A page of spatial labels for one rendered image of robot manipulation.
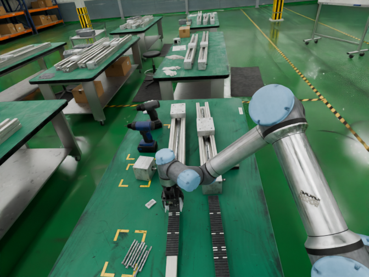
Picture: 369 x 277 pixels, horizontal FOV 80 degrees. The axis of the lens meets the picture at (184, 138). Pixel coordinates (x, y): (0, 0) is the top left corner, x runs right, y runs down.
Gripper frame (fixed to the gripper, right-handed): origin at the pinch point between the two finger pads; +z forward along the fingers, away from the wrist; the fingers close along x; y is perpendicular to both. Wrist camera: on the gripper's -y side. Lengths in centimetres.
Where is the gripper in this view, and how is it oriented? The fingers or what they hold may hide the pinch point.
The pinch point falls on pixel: (174, 206)
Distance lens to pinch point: 111.8
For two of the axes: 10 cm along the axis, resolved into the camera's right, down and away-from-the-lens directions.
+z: 0.8, 8.1, 5.8
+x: 10.0, -0.6, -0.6
